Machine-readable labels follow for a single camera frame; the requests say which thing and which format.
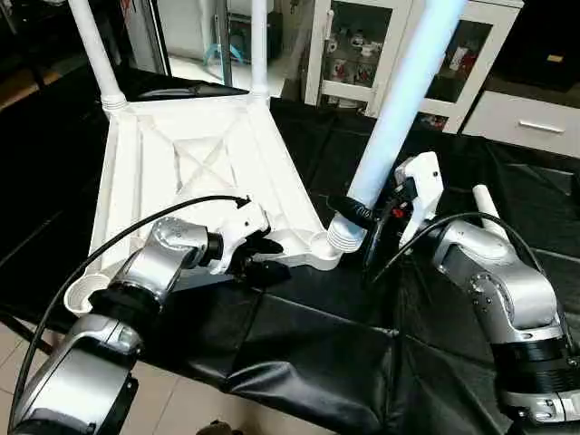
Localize white plastic table top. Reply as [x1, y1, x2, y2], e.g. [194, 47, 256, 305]
[63, 91, 345, 316]

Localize white plastic table leg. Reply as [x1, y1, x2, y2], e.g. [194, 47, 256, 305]
[471, 184, 510, 237]
[326, 0, 468, 251]
[250, 0, 273, 99]
[68, 0, 130, 114]

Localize black table mat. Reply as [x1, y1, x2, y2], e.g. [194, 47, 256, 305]
[0, 68, 580, 435]

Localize white glass door cabinet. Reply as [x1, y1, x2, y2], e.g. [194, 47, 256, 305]
[304, 0, 525, 135]

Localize white drawer unit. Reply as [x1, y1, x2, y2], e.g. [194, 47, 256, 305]
[462, 91, 580, 160]

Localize turquoise plastic stand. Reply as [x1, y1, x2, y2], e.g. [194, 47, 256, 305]
[204, 41, 246, 70]

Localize black case with yellow label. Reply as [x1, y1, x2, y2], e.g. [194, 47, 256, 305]
[521, 0, 580, 92]

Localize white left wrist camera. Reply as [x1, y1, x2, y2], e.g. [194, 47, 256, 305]
[204, 201, 271, 275]

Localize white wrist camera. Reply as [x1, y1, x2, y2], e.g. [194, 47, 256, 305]
[394, 151, 445, 250]
[204, 201, 271, 275]

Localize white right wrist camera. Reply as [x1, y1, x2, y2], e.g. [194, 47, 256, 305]
[394, 151, 445, 250]

